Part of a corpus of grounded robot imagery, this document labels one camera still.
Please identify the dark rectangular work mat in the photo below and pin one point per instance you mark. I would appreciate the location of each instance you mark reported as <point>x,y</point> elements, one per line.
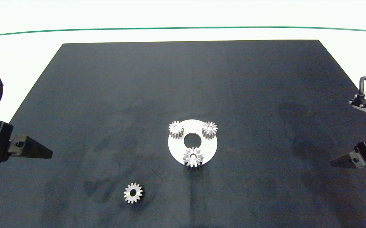
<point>138,95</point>

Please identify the round white plate with pins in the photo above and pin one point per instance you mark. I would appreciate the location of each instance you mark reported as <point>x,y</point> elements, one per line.
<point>208,147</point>

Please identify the large steel gear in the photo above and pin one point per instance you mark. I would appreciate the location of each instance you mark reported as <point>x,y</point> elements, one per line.
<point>187,156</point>

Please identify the small steel gear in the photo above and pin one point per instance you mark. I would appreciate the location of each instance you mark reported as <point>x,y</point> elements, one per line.
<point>172,128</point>
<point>213,129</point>
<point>128,193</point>

